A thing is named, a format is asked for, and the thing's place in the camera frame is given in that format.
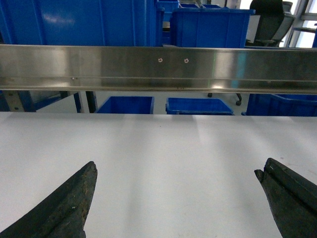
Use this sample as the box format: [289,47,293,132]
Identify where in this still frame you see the blue floor bin middle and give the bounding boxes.
[165,98,234,116]

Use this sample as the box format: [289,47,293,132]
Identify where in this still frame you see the blue bin upper right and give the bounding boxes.
[170,7,255,48]

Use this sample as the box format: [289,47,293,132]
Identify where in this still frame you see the blue floor bin left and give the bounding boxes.
[96,96,155,115]

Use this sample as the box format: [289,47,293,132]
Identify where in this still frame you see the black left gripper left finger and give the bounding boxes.
[0,161,98,238]

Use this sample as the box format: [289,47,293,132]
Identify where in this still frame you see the large blue bin upper left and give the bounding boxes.
[0,0,163,47]

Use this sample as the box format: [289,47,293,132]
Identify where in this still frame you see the stainless steel shelf rail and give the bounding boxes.
[0,45,317,94]

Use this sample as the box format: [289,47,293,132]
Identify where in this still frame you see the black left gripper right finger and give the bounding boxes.
[254,158,317,238]

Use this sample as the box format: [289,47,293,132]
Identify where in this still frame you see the black office chair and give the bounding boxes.
[207,0,297,106]

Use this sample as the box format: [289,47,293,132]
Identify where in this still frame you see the blue rack post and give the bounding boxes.
[0,90,36,112]

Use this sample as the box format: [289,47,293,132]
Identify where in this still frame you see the blue floor bin right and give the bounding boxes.
[242,94,317,117]

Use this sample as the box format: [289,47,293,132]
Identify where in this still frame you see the blue floor bin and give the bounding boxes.
[96,96,155,115]
[165,98,234,116]
[242,94,317,117]

